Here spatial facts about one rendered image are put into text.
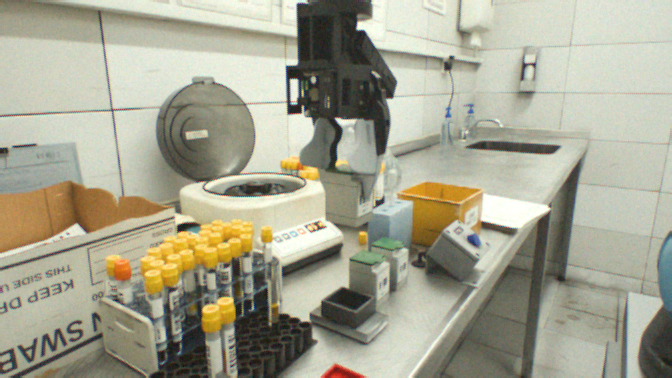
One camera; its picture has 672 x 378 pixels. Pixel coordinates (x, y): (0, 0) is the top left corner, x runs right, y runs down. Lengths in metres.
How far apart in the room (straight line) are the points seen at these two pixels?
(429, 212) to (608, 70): 2.12
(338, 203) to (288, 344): 0.17
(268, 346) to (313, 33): 0.34
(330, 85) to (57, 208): 0.56
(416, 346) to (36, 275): 0.43
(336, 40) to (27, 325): 0.43
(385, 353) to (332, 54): 0.34
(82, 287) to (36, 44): 0.47
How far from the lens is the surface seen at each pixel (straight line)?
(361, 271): 0.61
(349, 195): 0.50
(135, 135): 0.97
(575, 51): 2.85
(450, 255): 0.70
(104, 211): 0.77
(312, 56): 0.45
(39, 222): 0.84
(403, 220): 0.76
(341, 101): 0.43
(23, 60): 0.89
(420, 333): 0.58
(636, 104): 2.83
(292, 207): 0.76
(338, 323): 0.56
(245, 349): 0.51
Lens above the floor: 1.18
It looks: 14 degrees down
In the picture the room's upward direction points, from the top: straight up
